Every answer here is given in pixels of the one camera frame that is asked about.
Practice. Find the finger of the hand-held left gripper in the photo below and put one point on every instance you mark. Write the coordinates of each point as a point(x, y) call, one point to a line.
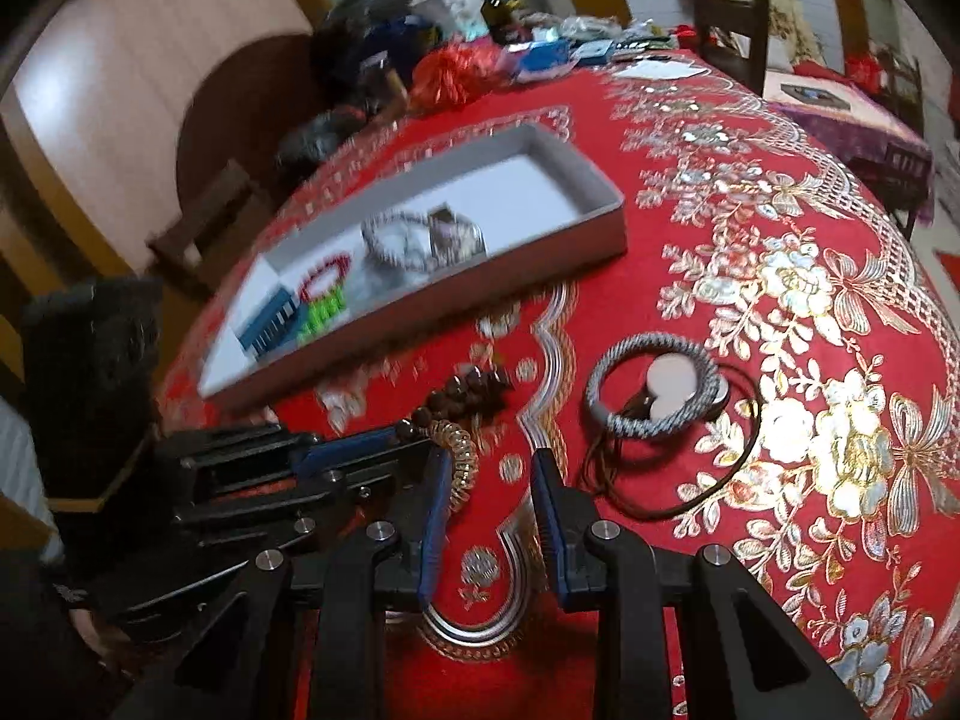
point(300, 510)
point(360, 450)

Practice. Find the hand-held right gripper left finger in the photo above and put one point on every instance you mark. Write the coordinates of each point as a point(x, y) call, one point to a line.
point(435, 532)

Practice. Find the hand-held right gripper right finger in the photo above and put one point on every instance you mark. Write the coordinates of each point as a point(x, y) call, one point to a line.
point(553, 532)

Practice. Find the shallow white cardboard box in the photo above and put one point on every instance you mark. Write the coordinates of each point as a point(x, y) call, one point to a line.
point(525, 187)

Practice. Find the white radiator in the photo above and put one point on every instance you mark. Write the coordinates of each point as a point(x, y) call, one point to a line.
point(19, 465)

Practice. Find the red floral tablecloth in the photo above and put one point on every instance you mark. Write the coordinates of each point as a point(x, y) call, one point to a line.
point(660, 577)

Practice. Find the white round disc pendant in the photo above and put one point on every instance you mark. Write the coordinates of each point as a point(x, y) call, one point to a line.
point(671, 379)

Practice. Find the brown wooden chair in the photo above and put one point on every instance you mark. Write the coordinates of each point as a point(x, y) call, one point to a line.
point(217, 225)

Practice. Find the black plastic bag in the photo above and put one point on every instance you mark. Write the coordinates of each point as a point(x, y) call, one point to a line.
point(315, 142)

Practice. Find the dark brown round board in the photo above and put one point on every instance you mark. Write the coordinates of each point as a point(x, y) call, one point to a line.
point(240, 105)

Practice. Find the red patterned gift bag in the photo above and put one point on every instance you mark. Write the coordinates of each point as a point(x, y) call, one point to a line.
point(454, 75)

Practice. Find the black and blue bag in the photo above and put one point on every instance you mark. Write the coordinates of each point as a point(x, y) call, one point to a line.
point(375, 37)

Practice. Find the blue small box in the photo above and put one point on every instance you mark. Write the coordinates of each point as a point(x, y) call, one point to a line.
point(544, 56)

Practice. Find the white printed cup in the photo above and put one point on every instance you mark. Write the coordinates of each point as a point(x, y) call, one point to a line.
point(454, 11)

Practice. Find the dark glass bottle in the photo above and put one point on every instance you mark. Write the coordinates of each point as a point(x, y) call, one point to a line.
point(495, 15)

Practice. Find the white paper sheet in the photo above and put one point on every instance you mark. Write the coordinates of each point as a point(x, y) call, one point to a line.
point(660, 69)

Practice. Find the side table with purple cloth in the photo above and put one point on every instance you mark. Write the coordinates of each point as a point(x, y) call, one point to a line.
point(862, 127)

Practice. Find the dark hexagonal box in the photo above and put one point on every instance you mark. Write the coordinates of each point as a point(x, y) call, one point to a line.
point(814, 94)

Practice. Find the dark wooden chair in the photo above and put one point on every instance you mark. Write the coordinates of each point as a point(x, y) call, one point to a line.
point(731, 22)

